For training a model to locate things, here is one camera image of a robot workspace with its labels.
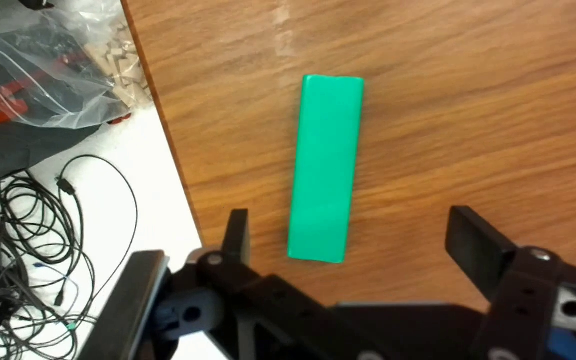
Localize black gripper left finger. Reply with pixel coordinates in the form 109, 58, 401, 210
194, 207, 332, 336

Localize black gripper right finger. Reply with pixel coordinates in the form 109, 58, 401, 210
443, 203, 563, 360

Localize pile of wood chips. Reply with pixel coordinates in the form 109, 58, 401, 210
97, 28, 154, 105

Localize clear plastic bag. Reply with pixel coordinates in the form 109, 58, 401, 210
0, 0, 152, 186

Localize green rectangular block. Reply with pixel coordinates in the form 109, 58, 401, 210
283, 71, 367, 266

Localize tangled black cables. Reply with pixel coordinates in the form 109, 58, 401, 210
0, 152, 139, 360

